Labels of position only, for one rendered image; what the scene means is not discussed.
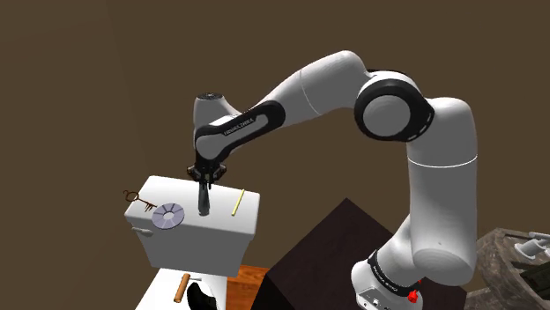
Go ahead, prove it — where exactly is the brown wooden cylinder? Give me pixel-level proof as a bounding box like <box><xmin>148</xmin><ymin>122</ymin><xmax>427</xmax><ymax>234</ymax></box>
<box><xmin>173</xmin><ymin>272</ymin><xmax>192</xmax><ymax>304</ymax></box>

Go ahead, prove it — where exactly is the dark robot stand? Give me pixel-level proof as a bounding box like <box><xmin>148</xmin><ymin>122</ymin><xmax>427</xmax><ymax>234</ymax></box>
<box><xmin>250</xmin><ymin>197</ymin><xmax>469</xmax><ymax>310</ymax></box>

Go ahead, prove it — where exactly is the brown stone sink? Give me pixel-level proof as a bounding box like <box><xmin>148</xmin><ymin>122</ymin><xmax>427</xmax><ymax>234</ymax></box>
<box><xmin>464</xmin><ymin>226</ymin><xmax>550</xmax><ymax>310</ymax></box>

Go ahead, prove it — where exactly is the grey round disc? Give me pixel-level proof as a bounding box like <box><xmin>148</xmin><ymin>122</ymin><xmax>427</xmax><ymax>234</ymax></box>
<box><xmin>151</xmin><ymin>202</ymin><xmax>186</xmax><ymax>231</ymax></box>

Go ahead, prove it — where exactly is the yellow pencil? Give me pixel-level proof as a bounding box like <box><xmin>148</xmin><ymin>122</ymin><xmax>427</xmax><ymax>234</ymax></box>
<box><xmin>231</xmin><ymin>188</ymin><xmax>247</xmax><ymax>218</ymax></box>

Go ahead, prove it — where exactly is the dark grey cylinder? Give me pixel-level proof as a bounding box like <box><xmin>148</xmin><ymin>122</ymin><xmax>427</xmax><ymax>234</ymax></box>
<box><xmin>197</xmin><ymin>181</ymin><xmax>212</xmax><ymax>217</ymax></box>

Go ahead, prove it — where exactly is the white toilet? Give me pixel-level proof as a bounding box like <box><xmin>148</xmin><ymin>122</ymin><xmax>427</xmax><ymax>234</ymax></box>
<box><xmin>123</xmin><ymin>174</ymin><xmax>262</xmax><ymax>310</ymax></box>

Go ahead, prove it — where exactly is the brown old key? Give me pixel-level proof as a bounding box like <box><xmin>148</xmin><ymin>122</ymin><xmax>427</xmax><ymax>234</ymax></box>
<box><xmin>123</xmin><ymin>189</ymin><xmax>159</xmax><ymax>214</ymax></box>

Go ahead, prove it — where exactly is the black irregular object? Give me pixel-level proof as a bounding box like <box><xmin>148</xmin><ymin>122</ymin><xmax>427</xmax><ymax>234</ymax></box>
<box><xmin>186</xmin><ymin>281</ymin><xmax>217</xmax><ymax>310</ymax></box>

